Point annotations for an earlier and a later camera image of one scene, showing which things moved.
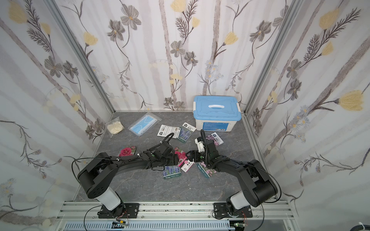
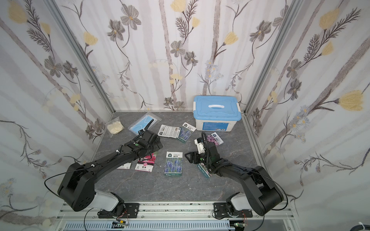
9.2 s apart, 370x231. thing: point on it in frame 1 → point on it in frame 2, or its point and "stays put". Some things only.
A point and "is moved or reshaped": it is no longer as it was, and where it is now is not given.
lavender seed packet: x=169 y=172 stays put
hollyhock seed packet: x=184 y=163 is moved or reshaped
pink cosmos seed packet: x=215 y=137 stays put
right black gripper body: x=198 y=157 stays put
